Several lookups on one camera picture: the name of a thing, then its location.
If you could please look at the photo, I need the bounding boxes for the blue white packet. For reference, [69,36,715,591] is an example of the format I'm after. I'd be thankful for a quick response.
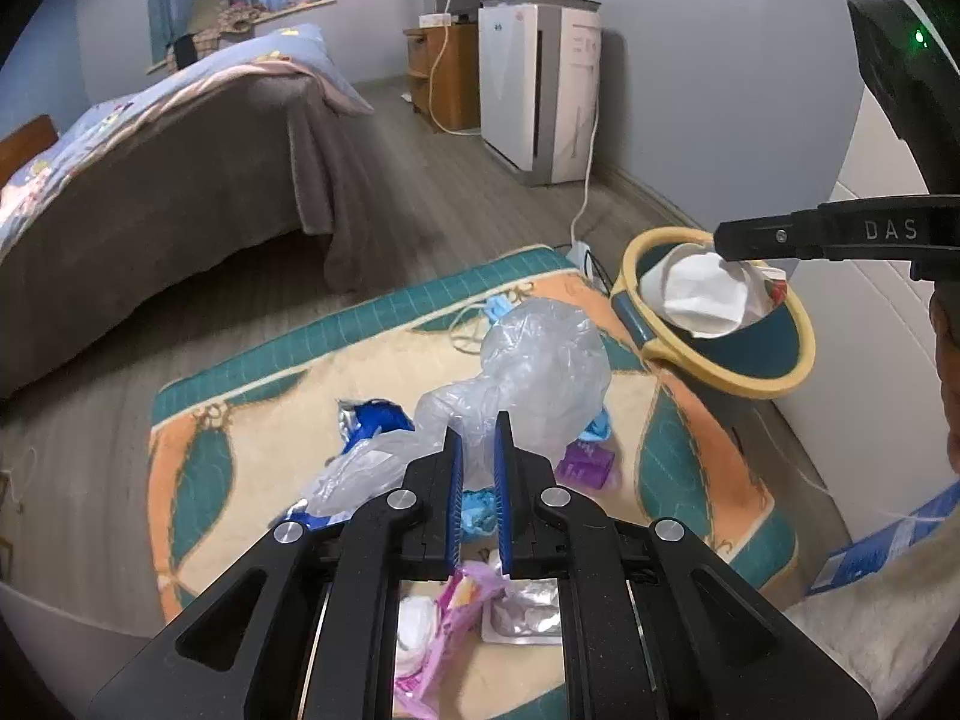
[810,480,960,593]

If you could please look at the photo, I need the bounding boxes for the blue face mask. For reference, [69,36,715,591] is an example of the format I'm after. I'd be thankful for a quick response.
[450,296,518,353]

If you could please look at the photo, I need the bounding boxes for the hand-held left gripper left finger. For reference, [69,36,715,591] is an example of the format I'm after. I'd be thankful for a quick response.
[86,426,466,720]

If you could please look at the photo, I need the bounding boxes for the teal bin with yellow rim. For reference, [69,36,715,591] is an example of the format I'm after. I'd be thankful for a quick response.
[609,226,817,400]

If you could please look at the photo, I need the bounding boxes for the white paper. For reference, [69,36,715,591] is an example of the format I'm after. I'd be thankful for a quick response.
[641,244,788,338]

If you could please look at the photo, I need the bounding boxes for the white power cable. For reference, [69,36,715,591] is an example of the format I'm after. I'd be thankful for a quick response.
[571,109,602,242]

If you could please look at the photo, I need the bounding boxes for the white air purifier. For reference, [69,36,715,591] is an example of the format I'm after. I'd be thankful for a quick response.
[478,1,605,188]

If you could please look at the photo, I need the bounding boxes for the person's right hand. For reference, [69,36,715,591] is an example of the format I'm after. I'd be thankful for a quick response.
[928,292,960,477]

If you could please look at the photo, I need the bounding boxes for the floral fabric item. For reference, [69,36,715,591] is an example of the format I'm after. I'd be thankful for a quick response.
[221,4,267,35]

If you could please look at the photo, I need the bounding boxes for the patterned teal and orange rug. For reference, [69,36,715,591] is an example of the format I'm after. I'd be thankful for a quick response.
[146,244,800,720]

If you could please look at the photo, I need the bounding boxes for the silver blister pack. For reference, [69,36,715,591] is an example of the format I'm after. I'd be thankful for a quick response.
[480,577,563,646]

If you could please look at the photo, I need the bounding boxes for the pink wrapper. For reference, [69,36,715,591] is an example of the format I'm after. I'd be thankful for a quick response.
[394,562,511,720]

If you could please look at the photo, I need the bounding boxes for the blue snack wrapper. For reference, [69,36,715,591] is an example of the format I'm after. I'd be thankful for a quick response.
[335,399,417,458]

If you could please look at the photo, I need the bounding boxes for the clear plastic bag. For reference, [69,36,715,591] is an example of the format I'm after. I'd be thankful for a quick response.
[300,298,612,518]

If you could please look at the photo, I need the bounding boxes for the blue printed quilt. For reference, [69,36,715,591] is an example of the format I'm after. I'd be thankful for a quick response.
[0,22,376,256]

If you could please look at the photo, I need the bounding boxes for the bed with grey skirt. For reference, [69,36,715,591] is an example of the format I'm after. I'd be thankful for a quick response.
[0,75,376,398]

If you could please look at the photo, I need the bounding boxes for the purple packet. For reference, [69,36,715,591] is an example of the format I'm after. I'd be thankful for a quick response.
[555,441,617,492]

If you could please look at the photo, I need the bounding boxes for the wooden cabinet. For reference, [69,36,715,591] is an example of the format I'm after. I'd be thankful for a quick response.
[403,22,481,132]

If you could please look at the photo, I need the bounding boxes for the white cabinet cable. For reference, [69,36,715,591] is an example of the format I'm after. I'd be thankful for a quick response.
[426,22,481,137]

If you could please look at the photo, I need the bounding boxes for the wooden window sill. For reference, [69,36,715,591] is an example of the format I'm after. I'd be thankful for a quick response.
[146,0,338,76]

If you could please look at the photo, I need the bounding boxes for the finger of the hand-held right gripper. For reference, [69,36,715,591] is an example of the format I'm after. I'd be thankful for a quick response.
[712,204,824,263]

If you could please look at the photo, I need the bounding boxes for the wooden headboard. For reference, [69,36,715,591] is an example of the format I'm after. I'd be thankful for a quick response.
[0,114,59,188]

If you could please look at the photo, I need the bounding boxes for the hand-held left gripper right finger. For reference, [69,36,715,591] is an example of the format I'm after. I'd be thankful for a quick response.
[495,412,880,720]

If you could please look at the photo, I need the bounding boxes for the white tissue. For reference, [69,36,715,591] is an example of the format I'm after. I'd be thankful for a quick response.
[396,592,440,683]

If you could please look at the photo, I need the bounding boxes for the white fluffy cloth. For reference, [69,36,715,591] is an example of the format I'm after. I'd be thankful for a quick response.
[780,540,960,720]

